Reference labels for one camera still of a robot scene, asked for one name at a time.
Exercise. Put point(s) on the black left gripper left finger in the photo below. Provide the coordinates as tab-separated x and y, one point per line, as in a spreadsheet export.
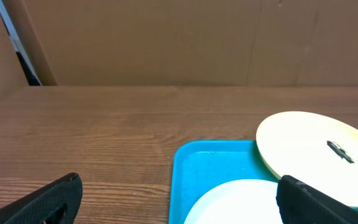
58	203

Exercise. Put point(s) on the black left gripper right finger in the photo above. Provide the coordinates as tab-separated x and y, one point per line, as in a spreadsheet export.
300	203

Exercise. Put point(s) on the white plate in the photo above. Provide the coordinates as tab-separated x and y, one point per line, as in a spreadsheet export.
245	201

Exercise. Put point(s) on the yellow-green plate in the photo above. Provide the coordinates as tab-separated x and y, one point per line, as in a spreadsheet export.
315	149

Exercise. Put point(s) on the blue plastic tray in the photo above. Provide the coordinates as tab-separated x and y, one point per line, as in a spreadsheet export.
199	166

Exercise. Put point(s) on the brown cardboard backdrop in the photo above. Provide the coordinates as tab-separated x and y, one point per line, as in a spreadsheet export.
147	43

